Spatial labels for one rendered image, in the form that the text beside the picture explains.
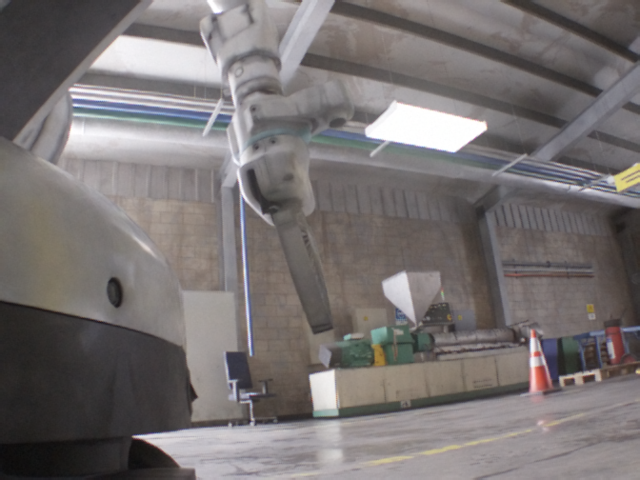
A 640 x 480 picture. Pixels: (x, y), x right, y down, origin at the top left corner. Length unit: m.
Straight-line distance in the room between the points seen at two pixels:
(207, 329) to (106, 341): 7.96
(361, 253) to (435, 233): 2.04
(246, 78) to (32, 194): 0.36
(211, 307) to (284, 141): 7.83
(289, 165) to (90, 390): 0.30
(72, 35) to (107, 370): 0.29
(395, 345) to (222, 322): 2.67
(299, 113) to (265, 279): 8.94
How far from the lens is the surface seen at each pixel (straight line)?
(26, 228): 0.27
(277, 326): 9.34
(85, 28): 0.47
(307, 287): 0.48
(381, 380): 7.44
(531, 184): 10.49
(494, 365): 8.81
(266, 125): 0.54
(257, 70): 0.59
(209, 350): 8.20
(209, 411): 8.13
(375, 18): 7.51
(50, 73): 0.48
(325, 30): 7.69
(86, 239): 0.29
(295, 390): 9.32
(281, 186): 0.50
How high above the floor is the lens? 0.19
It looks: 18 degrees up
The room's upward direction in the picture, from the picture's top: 6 degrees counter-clockwise
